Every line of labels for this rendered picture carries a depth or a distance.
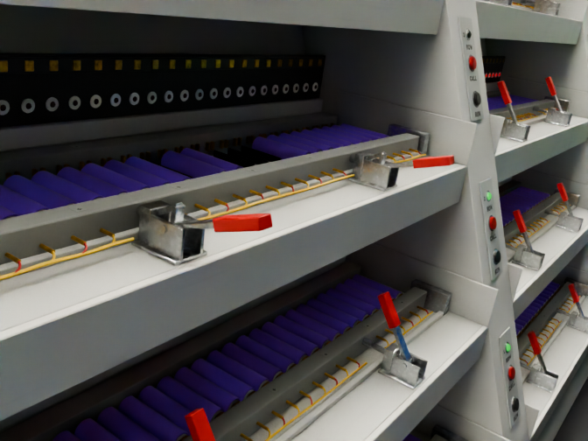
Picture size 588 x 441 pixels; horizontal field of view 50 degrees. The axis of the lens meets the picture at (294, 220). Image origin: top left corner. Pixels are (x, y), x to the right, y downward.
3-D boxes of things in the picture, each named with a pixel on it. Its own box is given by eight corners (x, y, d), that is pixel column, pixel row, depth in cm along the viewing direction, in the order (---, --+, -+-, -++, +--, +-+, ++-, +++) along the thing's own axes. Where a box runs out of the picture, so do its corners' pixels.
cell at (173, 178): (139, 176, 53) (195, 198, 49) (122, 179, 51) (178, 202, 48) (140, 154, 52) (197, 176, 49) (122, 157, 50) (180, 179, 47)
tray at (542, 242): (596, 234, 133) (616, 171, 128) (504, 332, 85) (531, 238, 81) (502, 205, 143) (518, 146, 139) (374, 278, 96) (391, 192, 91)
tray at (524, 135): (586, 141, 130) (606, 73, 126) (486, 189, 83) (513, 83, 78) (492, 119, 141) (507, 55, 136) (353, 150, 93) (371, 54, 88)
